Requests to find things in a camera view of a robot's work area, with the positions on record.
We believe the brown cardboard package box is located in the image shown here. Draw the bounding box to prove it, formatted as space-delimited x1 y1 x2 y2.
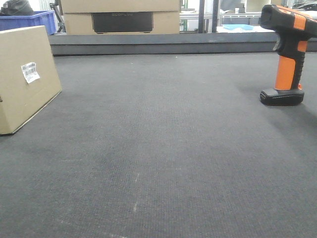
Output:
0 26 62 135

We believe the orange black barcode scanner gun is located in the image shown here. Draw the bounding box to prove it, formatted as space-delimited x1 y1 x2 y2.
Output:
260 4 317 106

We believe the large printed cardboard box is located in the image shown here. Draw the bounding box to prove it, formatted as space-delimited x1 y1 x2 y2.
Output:
63 11 180 35

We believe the upper stacked cardboard box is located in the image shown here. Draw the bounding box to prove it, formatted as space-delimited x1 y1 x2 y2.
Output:
60 0 180 13

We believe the dark grey table mat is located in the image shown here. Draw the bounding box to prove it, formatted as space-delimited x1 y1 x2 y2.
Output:
0 53 317 238

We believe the light blue plastic tray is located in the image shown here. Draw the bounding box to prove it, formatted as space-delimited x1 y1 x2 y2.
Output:
223 24 254 31

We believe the blue plastic crate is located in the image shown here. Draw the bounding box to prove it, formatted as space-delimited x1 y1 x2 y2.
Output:
0 10 57 35

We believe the black bag in crate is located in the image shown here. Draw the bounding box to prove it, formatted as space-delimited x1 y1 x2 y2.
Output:
0 0 35 16

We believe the black vertical metal post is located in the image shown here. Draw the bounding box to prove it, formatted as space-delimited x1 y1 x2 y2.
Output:
198 0 205 34

